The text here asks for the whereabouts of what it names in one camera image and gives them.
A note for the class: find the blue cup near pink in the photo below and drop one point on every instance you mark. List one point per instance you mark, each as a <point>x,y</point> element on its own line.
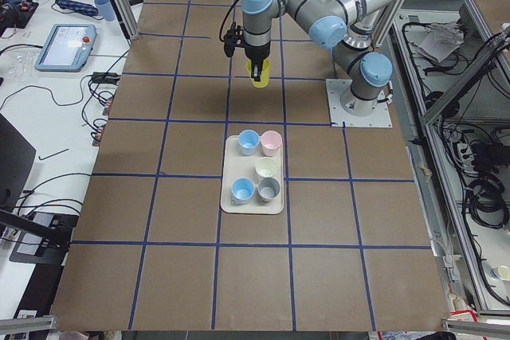
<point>248,141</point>

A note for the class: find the cream plastic tray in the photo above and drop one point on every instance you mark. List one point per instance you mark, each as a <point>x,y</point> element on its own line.
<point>236,165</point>

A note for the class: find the grey plastic cup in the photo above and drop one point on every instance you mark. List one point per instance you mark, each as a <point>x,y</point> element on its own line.
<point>268,189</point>

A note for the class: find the black monitor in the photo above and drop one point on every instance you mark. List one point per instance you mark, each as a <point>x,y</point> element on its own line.
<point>17,158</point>

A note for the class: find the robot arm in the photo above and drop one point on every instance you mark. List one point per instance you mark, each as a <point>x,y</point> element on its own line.
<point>343,27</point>

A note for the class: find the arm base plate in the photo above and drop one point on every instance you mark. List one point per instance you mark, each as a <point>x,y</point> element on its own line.
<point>346,110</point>

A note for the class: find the pale yellow plastic cup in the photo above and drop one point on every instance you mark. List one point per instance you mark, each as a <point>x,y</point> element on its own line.
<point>266,168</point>

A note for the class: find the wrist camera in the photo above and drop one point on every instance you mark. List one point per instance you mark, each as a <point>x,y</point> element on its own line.
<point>233,39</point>

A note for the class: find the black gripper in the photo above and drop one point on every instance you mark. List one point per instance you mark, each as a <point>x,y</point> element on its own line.
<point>256,53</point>

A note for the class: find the blue cup on desk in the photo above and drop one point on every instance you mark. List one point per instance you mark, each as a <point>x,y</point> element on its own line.
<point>105,9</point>

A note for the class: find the teach pendant near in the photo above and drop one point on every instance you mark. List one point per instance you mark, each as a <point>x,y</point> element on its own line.
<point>67,48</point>

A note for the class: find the pink plastic cup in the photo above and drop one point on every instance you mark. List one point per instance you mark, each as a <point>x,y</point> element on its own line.
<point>271,142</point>

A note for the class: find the blue cup near grey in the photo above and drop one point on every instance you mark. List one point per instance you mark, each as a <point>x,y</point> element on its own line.
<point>242,191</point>

